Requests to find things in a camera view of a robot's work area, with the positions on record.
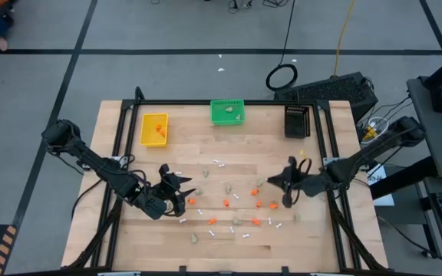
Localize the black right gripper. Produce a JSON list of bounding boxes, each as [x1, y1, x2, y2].
[[266, 155, 337, 210]]

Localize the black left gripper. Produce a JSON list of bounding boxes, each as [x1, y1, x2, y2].
[[130, 163, 197, 222]]

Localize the yellow plastic basket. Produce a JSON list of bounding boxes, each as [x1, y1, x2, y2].
[[139, 112, 170, 148]]

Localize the black plastic basket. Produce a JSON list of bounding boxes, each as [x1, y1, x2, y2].
[[283, 104, 312, 140]]

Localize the green plastic basket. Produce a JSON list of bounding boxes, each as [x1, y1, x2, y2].
[[209, 98, 246, 127]]

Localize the black computer tower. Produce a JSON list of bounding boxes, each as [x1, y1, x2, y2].
[[273, 71, 380, 124]]

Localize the white paper sheet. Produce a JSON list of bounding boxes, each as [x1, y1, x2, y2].
[[365, 163, 396, 207]]

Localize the black aluminium table frame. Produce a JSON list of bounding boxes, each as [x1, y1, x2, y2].
[[61, 86, 389, 275]]

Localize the long black hanging cable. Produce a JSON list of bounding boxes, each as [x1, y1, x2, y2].
[[265, 0, 299, 93]]

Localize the white coiled cable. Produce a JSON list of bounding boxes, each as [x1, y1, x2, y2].
[[360, 116, 391, 146]]

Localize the long yellow hanging cable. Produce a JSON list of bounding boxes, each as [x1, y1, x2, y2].
[[333, 0, 357, 77]]

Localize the tangled black floor cables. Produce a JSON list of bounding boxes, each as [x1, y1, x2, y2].
[[226, 0, 295, 9]]

